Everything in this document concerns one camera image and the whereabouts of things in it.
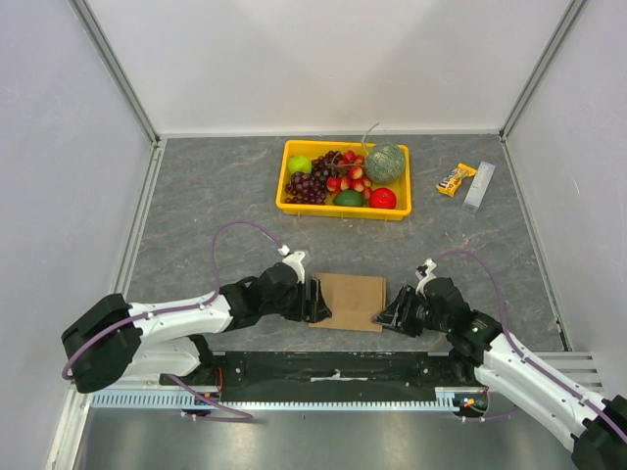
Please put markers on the slotted cable duct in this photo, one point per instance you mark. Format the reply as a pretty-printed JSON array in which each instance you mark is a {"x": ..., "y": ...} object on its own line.
[{"x": 444, "y": 401}]

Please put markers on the yellow plastic tray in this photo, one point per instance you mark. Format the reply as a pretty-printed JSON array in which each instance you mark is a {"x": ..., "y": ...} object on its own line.
[{"x": 314, "y": 148}]

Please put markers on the right aluminium frame post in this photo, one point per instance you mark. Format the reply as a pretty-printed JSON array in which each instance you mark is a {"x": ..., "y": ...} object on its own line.
[{"x": 565, "y": 24}]

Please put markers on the purple grape bunch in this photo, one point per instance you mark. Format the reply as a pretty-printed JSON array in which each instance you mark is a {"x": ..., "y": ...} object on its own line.
[{"x": 308, "y": 189}]

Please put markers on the yellow candy bar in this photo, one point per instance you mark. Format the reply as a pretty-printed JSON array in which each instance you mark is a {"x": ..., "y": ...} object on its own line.
[{"x": 449, "y": 185}]

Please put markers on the brown cardboard box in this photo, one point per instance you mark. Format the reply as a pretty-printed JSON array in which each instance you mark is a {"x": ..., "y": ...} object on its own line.
[{"x": 353, "y": 301}]

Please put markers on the left aluminium frame post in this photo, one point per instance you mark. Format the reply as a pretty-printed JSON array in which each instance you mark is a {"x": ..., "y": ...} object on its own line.
[{"x": 99, "y": 40}]

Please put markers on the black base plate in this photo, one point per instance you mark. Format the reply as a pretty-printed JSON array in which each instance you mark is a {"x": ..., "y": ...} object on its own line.
[{"x": 330, "y": 376}]

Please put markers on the red tomato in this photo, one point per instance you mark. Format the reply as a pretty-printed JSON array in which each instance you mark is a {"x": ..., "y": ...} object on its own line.
[{"x": 382, "y": 198}]

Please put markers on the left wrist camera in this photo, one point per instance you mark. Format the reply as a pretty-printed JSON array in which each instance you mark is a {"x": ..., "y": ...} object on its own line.
[{"x": 297, "y": 260}]

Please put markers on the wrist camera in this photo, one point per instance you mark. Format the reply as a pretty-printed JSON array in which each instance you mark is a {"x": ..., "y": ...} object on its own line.
[
  {"x": 297, "y": 260},
  {"x": 424, "y": 274}
]

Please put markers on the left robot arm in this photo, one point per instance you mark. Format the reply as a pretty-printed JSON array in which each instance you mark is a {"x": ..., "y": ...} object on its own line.
[{"x": 116, "y": 339}]

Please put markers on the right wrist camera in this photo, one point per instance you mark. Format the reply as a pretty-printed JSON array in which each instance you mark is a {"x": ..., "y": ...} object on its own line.
[{"x": 424, "y": 274}]

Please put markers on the green netted melon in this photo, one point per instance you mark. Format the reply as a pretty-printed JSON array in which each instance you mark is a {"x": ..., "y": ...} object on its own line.
[{"x": 385, "y": 162}]

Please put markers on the green avocado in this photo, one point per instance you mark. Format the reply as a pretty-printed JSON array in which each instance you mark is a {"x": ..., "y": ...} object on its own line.
[{"x": 349, "y": 198}]

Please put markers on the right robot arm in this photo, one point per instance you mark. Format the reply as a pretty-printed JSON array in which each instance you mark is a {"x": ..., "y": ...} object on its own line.
[{"x": 591, "y": 426}]

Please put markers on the aluminium frame post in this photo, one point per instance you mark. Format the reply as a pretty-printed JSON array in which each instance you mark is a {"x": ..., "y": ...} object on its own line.
[
  {"x": 565, "y": 24},
  {"x": 99, "y": 40}
]

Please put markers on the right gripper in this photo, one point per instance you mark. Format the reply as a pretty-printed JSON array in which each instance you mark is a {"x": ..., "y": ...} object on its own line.
[{"x": 408, "y": 310}]

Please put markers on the grey slim box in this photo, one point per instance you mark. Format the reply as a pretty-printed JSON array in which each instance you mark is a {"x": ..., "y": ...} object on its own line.
[{"x": 478, "y": 187}]

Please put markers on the red strawberry cluster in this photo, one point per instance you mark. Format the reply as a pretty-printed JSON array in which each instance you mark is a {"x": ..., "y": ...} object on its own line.
[{"x": 345, "y": 171}]

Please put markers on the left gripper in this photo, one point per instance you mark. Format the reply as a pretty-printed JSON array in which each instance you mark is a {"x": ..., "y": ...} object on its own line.
[{"x": 314, "y": 309}]

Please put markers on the green apple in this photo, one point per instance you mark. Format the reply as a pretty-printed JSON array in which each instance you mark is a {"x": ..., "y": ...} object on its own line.
[{"x": 299, "y": 164}]

